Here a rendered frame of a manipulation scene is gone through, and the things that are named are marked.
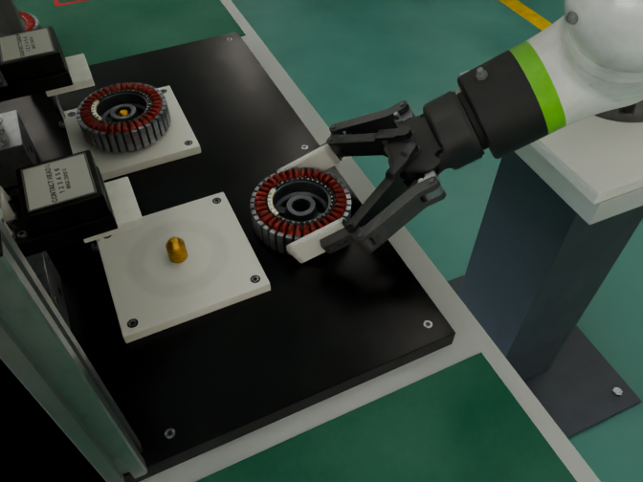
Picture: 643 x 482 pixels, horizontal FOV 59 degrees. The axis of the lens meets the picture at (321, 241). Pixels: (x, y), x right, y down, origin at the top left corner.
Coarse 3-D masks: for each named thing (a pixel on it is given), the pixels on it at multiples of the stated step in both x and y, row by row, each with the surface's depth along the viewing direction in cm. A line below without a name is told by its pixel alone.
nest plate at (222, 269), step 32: (160, 224) 63; (192, 224) 63; (224, 224) 63; (128, 256) 60; (160, 256) 60; (192, 256) 60; (224, 256) 60; (128, 288) 57; (160, 288) 57; (192, 288) 57; (224, 288) 57; (256, 288) 57; (128, 320) 55; (160, 320) 55
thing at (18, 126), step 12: (0, 120) 68; (12, 120) 68; (0, 132) 67; (12, 132) 67; (24, 132) 70; (0, 144) 65; (12, 144) 65; (24, 144) 66; (0, 156) 65; (12, 156) 66; (24, 156) 67; (0, 168) 66; (12, 168) 67; (0, 180) 67; (12, 180) 68
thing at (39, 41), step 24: (0, 48) 61; (24, 48) 61; (48, 48) 61; (0, 72) 62; (24, 72) 61; (48, 72) 62; (72, 72) 65; (0, 96) 61; (24, 96) 62; (48, 96) 64
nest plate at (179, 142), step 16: (64, 112) 77; (176, 112) 77; (176, 128) 74; (80, 144) 72; (160, 144) 72; (176, 144) 72; (192, 144) 72; (96, 160) 70; (112, 160) 70; (128, 160) 70; (144, 160) 70; (160, 160) 71; (112, 176) 69
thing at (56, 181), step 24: (24, 168) 48; (48, 168) 48; (72, 168) 48; (96, 168) 49; (24, 192) 46; (48, 192) 46; (72, 192) 46; (96, 192) 46; (120, 192) 52; (24, 216) 45; (48, 216) 45; (72, 216) 46; (96, 216) 48; (120, 216) 50; (24, 240) 46; (48, 240) 47; (72, 240) 48
